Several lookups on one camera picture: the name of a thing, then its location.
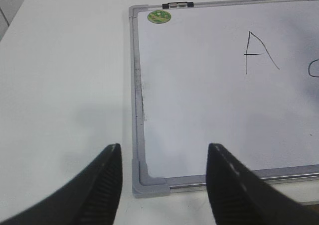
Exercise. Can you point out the round green magnet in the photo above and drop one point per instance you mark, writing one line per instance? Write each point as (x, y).
(159, 17)

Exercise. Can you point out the black and silver hanging clip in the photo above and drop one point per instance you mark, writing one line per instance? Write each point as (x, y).
(182, 4)

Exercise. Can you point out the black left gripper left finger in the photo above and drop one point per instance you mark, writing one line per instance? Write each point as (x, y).
(90, 198)

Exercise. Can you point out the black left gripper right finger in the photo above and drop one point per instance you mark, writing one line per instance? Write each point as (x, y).
(238, 197)

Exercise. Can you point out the white board with grey frame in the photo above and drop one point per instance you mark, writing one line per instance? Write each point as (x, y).
(242, 73)

